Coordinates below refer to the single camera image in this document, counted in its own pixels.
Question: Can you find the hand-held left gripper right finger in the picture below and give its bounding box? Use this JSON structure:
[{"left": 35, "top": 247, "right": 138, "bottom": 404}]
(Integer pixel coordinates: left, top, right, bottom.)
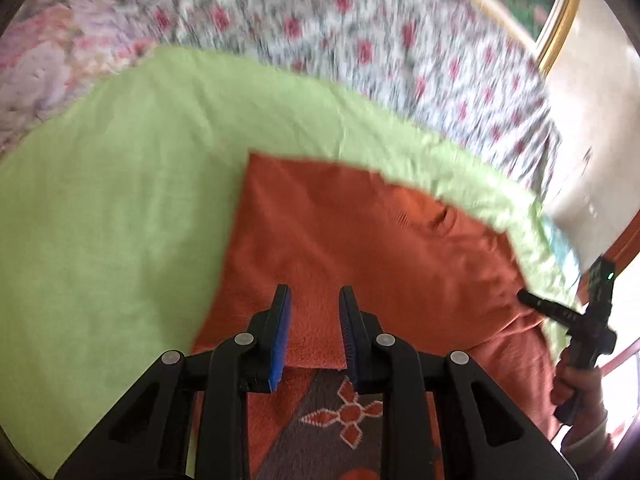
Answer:
[{"left": 339, "top": 285, "right": 577, "bottom": 480}]

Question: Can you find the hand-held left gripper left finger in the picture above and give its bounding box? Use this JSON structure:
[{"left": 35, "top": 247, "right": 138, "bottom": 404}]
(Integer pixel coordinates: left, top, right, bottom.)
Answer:
[{"left": 54, "top": 284, "right": 293, "bottom": 480}]

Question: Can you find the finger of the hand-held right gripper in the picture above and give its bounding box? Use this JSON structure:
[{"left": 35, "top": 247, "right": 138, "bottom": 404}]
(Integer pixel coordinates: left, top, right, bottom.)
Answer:
[{"left": 517, "top": 289, "right": 582, "bottom": 327}]

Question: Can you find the orange garment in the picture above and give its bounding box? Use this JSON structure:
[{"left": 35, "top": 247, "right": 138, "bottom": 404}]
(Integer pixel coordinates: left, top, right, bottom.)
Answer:
[{"left": 192, "top": 152, "right": 567, "bottom": 443}]

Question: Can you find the person's right forearm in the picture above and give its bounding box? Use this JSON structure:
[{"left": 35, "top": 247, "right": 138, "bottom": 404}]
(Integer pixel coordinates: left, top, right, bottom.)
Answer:
[{"left": 559, "top": 412, "right": 617, "bottom": 461}]

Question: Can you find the person's right hand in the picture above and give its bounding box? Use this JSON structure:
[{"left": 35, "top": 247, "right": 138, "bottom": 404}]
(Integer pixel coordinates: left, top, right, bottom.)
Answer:
[{"left": 550, "top": 346, "right": 609, "bottom": 433}]

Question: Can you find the light blue cloth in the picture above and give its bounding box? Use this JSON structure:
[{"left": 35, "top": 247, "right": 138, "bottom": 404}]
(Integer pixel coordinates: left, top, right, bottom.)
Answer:
[{"left": 542, "top": 216, "right": 583, "bottom": 281}]

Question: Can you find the grey orange patterned cloth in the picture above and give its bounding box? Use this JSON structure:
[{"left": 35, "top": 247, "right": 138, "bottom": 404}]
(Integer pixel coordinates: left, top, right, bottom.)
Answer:
[{"left": 247, "top": 366, "right": 443, "bottom": 480}]

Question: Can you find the light green cloth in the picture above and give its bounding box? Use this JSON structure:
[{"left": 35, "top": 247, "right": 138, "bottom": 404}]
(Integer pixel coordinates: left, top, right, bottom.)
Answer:
[{"left": 0, "top": 45, "right": 584, "bottom": 479}]

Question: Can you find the gold framed picture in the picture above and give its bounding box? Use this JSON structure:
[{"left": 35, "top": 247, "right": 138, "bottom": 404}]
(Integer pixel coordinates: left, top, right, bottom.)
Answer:
[{"left": 420, "top": 0, "right": 586, "bottom": 77}]

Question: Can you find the floral bed sheet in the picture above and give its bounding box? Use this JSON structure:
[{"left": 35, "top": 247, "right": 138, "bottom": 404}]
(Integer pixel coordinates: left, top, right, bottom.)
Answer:
[{"left": 112, "top": 0, "right": 563, "bottom": 196}]

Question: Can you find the pink patterned quilt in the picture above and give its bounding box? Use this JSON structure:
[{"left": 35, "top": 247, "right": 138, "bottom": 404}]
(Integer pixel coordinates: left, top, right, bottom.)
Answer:
[{"left": 0, "top": 0, "right": 161, "bottom": 156}]

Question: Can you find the brown wooden frame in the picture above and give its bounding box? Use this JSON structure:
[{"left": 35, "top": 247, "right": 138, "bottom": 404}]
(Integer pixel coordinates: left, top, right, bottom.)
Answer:
[{"left": 602, "top": 207, "right": 640, "bottom": 281}]

